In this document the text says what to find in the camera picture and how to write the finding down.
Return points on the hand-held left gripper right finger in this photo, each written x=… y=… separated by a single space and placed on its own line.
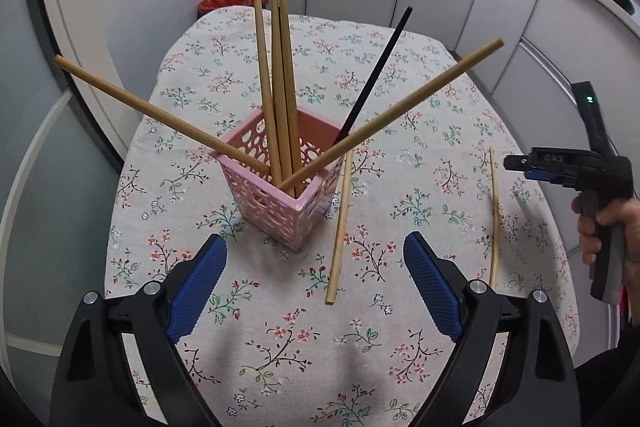
x=435 y=287

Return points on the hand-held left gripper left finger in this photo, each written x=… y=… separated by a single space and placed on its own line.
x=197 y=287

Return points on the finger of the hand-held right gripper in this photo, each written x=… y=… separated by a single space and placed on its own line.
x=550 y=175

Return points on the wooden chopstick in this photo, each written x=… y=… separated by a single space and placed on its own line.
x=495 y=217
x=425 y=87
x=276 y=57
x=288 y=57
x=341 y=227
x=262 y=57
x=150 y=109

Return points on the pink perforated basket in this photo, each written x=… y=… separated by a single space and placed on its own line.
x=280 y=217

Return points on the black chopstick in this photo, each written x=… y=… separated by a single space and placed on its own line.
x=375 y=72

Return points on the person's right hand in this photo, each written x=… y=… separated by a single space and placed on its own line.
x=620 y=214

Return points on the floral tablecloth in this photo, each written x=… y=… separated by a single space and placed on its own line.
x=425 y=207

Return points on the person's dark clothing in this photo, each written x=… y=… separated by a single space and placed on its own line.
x=610 y=382

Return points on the red trash bin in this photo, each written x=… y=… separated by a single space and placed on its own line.
x=225 y=2

